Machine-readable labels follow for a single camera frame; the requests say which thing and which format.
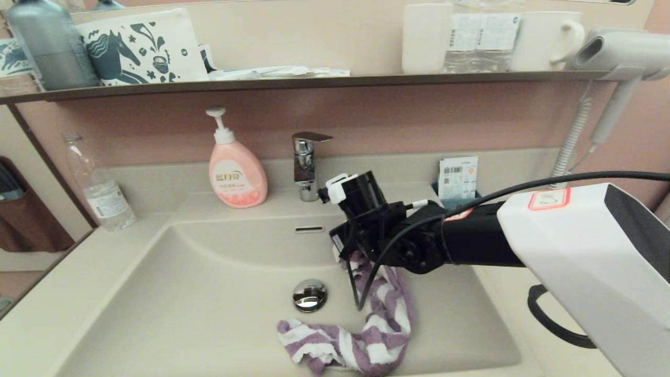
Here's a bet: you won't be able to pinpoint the pink soap pump bottle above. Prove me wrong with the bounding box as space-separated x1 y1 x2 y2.
205 106 269 209

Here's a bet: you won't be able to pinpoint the white handled mug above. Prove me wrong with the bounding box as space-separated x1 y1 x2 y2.
510 11 586 72

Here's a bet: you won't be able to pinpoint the white horse print pouch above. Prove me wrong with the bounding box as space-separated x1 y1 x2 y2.
77 8 210 86

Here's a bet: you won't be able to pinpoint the white handleless cup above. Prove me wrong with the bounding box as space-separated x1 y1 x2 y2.
402 3 453 75

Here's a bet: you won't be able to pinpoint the purple white striped towel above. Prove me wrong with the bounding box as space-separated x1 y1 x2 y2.
277 246 415 377

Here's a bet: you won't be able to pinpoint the blue patterned pouch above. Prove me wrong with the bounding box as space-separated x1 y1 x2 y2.
0 39 32 78

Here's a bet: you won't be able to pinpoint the grey metal bottle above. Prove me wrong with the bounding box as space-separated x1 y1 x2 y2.
6 0 101 92

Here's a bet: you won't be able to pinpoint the white coiled dryer cord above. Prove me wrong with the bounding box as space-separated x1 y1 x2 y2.
548 83 600 181

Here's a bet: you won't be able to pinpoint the white printed sachets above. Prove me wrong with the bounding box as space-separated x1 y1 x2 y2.
438 156 479 201

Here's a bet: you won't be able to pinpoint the white hair dryer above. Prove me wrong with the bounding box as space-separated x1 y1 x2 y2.
572 28 670 146

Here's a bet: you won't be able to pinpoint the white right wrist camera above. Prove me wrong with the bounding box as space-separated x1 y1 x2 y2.
319 173 359 205

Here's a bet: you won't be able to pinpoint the tall clear plastic water bottle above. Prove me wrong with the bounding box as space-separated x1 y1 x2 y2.
63 133 137 232

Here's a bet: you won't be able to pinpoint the chrome drain stopper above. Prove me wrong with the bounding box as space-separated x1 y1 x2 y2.
293 279 328 314

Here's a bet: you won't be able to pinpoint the grey blue cloth item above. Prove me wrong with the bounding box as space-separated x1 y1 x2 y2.
0 167 25 202

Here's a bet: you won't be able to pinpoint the chrome faucet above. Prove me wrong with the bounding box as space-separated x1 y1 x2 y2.
292 131 333 202

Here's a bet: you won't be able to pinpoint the thick long black cable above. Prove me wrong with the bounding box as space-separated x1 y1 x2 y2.
350 171 670 312

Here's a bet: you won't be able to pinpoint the beige wash basin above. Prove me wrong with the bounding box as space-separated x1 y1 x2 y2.
52 207 523 377

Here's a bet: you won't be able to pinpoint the clear bottle with white label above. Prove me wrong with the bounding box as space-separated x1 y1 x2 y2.
444 0 484 73
481 0 524 73

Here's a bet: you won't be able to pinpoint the small blue tray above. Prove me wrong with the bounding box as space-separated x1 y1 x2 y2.
432 182 482 209

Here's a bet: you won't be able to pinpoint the flat white plastic packet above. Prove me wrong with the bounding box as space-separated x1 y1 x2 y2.
208 65 351 81

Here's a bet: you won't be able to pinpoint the brown wall shelf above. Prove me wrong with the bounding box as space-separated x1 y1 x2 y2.
0 70 613 106

